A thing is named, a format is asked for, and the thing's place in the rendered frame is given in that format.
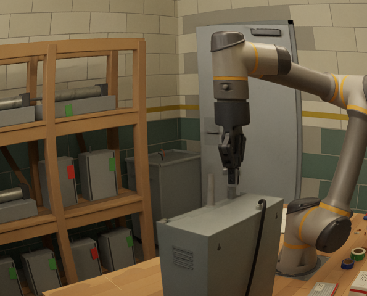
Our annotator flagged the green tape roll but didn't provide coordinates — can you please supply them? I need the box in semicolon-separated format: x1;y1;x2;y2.
350;247;367;261

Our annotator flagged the grey tray with long pipe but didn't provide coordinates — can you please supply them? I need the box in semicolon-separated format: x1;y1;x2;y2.
34;83;118;121

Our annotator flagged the grey lidded bin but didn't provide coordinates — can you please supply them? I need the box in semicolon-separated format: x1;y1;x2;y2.
125;149;202;240

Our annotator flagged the black cable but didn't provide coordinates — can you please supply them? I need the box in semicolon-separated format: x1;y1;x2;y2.
244;199;268;296

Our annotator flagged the white and red box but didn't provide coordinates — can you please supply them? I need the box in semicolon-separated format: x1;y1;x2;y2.
349;270;367;294

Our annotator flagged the grey metal base plate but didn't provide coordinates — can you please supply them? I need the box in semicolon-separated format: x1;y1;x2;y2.
274;255;331;282

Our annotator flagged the grey box with red tag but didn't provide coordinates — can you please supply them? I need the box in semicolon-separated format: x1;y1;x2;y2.
37;155;79;210
68;237;103;282

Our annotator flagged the grey box with green tag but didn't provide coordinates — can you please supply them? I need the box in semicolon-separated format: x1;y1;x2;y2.
97;227;137;273
20;248;63;296
0;257;24;296
78;149;119;202

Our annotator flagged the wooden shelf unit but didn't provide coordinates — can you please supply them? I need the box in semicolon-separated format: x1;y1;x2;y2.
0;38;157;296

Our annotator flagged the grey and red box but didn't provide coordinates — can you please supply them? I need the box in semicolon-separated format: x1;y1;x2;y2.
310;281;340;296

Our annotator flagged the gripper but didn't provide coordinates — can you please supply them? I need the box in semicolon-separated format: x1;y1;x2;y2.
213;100;251;188

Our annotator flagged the grey equipment cabinet body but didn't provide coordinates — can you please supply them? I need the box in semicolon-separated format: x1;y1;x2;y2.
156;192;284;296

